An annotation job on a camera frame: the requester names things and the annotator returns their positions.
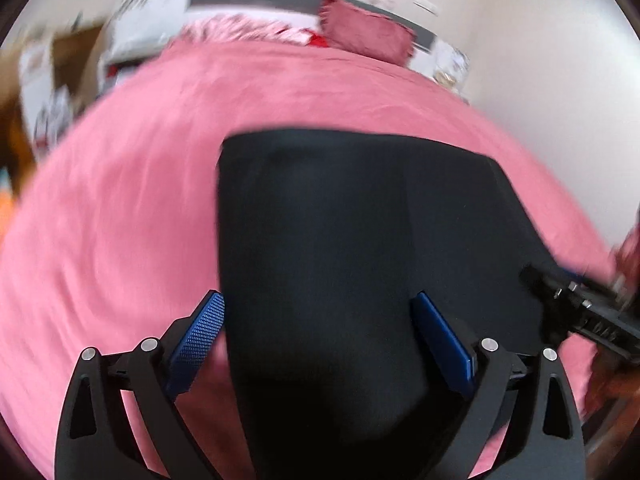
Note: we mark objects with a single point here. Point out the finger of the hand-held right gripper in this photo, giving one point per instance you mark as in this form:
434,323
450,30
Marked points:
555,292

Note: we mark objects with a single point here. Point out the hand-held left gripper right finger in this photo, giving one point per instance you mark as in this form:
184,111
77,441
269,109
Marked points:
445,345

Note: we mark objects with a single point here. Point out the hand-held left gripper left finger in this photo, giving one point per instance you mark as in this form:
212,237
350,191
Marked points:
197,340

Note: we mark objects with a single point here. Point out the black pants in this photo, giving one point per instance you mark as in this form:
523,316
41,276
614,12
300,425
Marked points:
350,260

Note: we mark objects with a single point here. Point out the pink bed blanket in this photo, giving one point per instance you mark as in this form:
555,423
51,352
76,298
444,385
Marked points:
150,185

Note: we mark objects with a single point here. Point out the white nightstand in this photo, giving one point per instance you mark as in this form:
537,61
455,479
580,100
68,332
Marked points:
125,57
450,82

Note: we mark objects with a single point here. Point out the pink floral cloth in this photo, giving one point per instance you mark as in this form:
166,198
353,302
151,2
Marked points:
240,30

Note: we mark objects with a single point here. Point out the pink ruffled pillow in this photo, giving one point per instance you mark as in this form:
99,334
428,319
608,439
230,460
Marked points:
367,32

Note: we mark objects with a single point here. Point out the red cloth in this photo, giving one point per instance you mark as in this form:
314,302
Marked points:
317,40

